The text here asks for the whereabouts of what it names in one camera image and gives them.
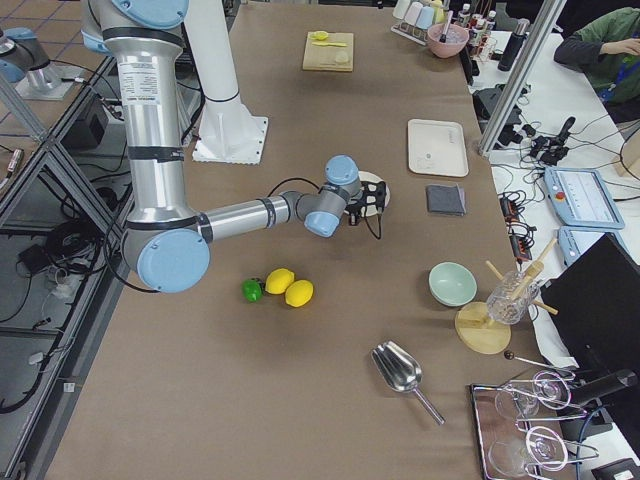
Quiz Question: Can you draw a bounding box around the yellow plastic knife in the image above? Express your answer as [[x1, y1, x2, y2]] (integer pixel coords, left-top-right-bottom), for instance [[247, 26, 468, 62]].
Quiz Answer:
[[311, 40, 348, 48]]

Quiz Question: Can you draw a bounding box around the yellow lemon near lime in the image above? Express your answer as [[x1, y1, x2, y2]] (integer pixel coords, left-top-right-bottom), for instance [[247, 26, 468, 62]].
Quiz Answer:
[[265, 268, 295, 295]]

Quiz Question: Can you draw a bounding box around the metal ice scoop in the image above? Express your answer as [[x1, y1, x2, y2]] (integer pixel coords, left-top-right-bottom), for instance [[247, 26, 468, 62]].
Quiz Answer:
[[371, 340, 445, 426]]

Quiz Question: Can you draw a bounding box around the clear glass cup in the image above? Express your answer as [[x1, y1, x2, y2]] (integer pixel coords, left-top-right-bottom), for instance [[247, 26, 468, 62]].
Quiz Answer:
[[486, 271, 540, 325]]

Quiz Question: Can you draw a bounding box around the round white plate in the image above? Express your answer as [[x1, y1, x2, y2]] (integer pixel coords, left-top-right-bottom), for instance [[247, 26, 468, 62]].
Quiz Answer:
[[359, 170, 391, 218]]

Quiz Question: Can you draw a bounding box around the wine glass lower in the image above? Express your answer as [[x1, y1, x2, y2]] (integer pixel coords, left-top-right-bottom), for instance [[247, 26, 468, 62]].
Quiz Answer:
[[488, 426, 568, 479]]

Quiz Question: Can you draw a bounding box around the purple cloth under grey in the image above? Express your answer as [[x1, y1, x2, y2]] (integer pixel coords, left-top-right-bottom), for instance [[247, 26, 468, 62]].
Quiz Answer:
[[456, 184, 467, 216]]

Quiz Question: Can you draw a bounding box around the wooden cup stand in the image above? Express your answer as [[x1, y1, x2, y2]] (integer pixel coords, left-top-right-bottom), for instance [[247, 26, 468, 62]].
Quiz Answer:
[[455, 238, 558, 354]]

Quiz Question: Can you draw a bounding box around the metal glass rack tray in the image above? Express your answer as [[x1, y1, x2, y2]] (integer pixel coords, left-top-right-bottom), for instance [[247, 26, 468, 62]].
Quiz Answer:
[[467, 369, 640, 480]]

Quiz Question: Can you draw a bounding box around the aluminium frame post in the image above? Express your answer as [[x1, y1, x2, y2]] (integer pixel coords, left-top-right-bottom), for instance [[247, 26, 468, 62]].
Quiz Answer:
[[478, 0, 566, 159]]

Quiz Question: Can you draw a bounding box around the green lime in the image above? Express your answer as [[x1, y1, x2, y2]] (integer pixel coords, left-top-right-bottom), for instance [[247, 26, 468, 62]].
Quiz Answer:
[[241, 278, 264, 303]]

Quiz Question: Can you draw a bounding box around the lemon slice front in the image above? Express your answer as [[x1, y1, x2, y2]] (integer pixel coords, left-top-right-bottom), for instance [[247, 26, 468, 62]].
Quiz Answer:
[[308, 30, 329, 41]]

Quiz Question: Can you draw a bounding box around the grey folded cloth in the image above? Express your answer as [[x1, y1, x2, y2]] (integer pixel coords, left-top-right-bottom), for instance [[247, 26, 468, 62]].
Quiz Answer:
[[425, 184, 460, 216]]

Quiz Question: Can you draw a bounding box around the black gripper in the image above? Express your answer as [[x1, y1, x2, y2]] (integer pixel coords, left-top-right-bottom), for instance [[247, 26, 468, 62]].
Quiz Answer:
[[348, 181, 388, 224]]

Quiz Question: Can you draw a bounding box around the wine glass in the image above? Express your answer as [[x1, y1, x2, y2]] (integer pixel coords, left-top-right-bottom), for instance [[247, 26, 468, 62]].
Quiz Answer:
[[488, 426, 568, 479], [494, 370, 571, 420]]

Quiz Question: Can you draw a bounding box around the pastel cup row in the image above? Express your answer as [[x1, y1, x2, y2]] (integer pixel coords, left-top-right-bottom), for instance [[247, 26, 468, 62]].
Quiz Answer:
[[392, 0, 447, 34]]

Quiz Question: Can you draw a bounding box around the mint green bowl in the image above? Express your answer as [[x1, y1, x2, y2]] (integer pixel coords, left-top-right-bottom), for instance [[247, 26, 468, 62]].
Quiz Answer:
[[428, 262, 477, 307]]

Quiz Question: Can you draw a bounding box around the wooden cutting board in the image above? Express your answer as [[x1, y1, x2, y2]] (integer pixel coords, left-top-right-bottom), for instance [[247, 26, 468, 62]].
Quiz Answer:
[[302, 32, 354, 72]]

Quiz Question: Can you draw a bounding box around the pink bowl with ice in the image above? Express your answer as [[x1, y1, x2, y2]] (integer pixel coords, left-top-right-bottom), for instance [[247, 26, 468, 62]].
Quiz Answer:
[[426, 24, 469, 59]]

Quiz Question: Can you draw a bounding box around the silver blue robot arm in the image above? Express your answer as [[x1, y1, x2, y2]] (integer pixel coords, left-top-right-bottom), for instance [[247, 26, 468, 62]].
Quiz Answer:
[[82, 1, 387, 293]]

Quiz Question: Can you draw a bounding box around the black monitor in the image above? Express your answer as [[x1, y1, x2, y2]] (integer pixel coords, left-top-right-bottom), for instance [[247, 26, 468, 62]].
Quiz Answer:
[[542, 234, 639, 372]]

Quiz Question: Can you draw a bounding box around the black bottle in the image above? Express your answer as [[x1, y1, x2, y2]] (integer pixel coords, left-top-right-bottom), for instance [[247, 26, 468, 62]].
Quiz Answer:
[[497, 18, 530, 72]]

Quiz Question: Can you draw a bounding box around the wine glass upper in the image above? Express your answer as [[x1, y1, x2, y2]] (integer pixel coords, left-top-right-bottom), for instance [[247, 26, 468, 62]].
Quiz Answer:
[[494, 370, 571, 420]]

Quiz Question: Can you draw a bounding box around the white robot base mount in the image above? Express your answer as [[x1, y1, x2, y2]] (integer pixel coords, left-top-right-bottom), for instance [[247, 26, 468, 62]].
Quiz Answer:
[[185, 1, 268, 165]]

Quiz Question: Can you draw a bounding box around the seated person green jacket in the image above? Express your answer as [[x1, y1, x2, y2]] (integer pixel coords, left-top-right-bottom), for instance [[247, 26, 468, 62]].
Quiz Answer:
[[554, 6, 639, 124]]

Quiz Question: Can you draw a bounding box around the white rabbit tray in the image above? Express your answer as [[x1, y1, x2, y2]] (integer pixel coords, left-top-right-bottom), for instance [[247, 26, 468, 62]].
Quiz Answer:
[[407, 119, 469, 178]]

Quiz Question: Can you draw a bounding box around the yellow lemon outer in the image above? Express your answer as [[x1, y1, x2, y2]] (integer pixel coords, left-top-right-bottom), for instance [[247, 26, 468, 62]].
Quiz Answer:
[[285, 280, 314, 308]]

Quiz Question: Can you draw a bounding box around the blue teach pendant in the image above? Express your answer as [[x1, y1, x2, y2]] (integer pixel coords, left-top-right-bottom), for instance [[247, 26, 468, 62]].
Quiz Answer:
[[557, 226, 624, 267], [544, 167, 625, 230]]

